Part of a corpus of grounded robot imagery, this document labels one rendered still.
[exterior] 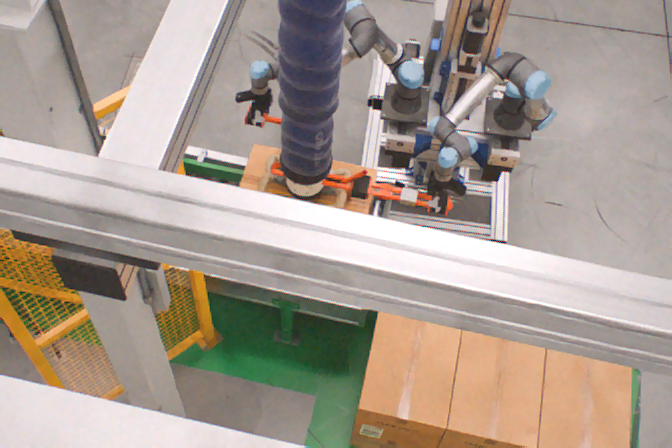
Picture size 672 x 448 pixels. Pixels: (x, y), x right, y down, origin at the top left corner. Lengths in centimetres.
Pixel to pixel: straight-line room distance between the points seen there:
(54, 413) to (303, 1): 197
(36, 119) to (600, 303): 123
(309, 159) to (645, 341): 246
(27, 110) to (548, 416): 278
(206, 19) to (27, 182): 52
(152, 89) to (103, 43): 435
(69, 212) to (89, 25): 479
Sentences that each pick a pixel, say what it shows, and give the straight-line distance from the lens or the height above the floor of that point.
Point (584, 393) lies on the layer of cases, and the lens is 404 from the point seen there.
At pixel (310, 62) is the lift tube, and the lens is 296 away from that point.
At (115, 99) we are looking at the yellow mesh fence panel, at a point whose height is 210.
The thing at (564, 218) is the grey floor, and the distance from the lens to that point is 511.
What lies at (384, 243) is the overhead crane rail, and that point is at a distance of 109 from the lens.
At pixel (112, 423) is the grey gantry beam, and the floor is 322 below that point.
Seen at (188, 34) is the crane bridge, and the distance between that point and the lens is 152.
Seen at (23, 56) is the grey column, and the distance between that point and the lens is 172.
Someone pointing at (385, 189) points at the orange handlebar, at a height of 109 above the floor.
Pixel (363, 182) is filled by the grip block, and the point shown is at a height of 110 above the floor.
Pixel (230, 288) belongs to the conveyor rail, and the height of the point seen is 50.
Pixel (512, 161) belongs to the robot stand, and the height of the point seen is 95.
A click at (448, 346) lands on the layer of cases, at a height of 54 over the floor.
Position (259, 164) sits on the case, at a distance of 390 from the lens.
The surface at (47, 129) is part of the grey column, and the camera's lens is 189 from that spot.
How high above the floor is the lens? 414
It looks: 57 degrees down
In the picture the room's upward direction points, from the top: 6 degrees clockwise
